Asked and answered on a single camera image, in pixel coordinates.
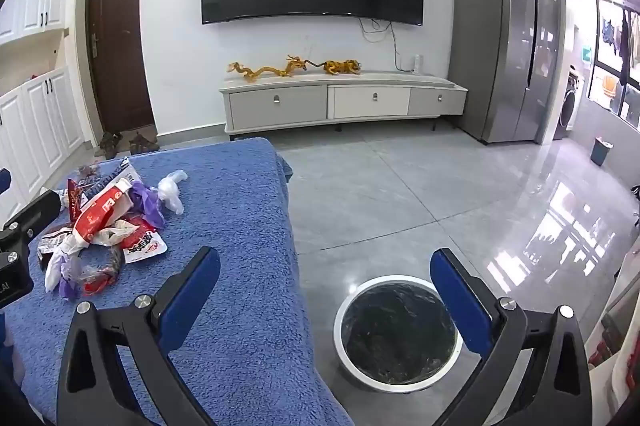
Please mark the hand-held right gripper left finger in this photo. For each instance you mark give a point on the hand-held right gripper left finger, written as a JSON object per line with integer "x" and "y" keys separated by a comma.
{"x": 190, "y": 301}

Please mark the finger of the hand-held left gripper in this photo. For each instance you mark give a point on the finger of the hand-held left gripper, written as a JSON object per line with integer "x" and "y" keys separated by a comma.
{"x": 42, "y": 206}
{"x": 4, "y": 181}

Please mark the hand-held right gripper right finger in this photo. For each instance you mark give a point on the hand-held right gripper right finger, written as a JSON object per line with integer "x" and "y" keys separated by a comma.
{"x": 460, "y": 306}

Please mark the dark red snack wrapper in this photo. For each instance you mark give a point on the dark red snack wrapper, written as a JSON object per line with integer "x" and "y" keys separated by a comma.
{"x": 76, "y": 201}

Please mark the brown white snack wrapper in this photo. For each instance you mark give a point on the brown white snack wrapper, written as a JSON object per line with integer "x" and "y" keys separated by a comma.
{"x": 55, "y": 238}

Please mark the small purple plastic bag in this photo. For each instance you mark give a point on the small purple plastic bag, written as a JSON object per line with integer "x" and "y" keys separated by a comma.
{"x": 70, "y": 281}

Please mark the large red white snack wrapper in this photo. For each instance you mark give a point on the large red white snack wrapper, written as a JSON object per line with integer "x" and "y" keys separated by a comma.
{"x": 102, "y": 211}

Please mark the white trash bin black liner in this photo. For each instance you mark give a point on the white trash bin black liner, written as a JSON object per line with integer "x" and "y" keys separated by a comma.
{"x": 397, "y": 333}

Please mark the white wrapper with red print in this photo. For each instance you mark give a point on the white wrapper with red print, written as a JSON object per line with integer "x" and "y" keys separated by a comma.
{"x": 145, "y": 247}

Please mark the clear plastic wrapper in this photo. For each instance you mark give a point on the clear plastic wrapper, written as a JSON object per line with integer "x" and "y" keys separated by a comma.
{"x": 120, "y": 171}

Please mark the clear wrapper with red print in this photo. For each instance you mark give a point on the clear wrapper with red print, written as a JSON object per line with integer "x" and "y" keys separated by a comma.
{"x": 102, "y": 273}

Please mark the white floor cabinets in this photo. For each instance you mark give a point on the white floor cabinets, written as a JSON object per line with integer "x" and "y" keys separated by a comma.
{"x": 40, "y": 131}

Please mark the brown shoe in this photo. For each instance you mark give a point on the brown shoe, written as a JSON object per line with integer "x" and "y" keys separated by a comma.
{"x": 110, "y": 145}
{"x": 144, "y": 143}

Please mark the dark brown door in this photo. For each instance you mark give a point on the dark brown door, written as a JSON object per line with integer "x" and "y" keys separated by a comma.
{"x": 122, "y": 41}

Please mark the small blue-green waste bin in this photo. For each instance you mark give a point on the small blue-green waste bin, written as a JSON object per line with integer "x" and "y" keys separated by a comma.
{"x": 601, "y": 152}

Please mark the washing machine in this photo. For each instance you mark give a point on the washing machine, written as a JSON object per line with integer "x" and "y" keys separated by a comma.
{"x": 569, "y": 106}

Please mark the white television cabinet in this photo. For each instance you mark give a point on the white television cabinet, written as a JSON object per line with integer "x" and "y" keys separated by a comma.
{"x": 345, "y": 101}

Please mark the gold dragon figurine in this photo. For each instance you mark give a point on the gold dragon figurine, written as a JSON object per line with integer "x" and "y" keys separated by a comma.
{"x": 265, "y": 70}

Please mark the white bottle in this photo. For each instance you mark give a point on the white bottle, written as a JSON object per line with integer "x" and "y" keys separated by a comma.
{"x": 418, "y": 64}

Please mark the grey refrigerator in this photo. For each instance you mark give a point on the grey refrigerator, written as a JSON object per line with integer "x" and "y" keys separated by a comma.
{"x": 510, "y": 46}

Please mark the gold tiger figurine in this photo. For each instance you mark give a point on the gold tiger figurine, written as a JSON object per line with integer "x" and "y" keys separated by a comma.
{"x": 342, "y": 67}

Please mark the balcony window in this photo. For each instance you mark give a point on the balcony window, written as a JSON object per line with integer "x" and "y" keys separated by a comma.
{"x": 615, "y": 61}

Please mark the hanging dark clothes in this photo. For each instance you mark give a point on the hanging dark clothes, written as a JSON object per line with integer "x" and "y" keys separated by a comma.
{"x": 625, "y": 46}

